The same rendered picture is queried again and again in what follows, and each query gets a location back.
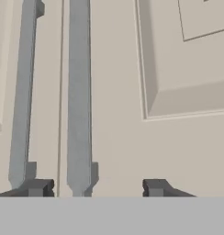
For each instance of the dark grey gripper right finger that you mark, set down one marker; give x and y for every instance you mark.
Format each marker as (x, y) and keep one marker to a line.
(156, 187)

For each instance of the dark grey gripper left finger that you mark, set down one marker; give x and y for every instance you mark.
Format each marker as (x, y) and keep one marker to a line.
(37, 187)

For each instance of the beige cabinet door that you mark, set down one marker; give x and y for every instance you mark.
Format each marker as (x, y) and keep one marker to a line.
(165, 147)
(25, 91)

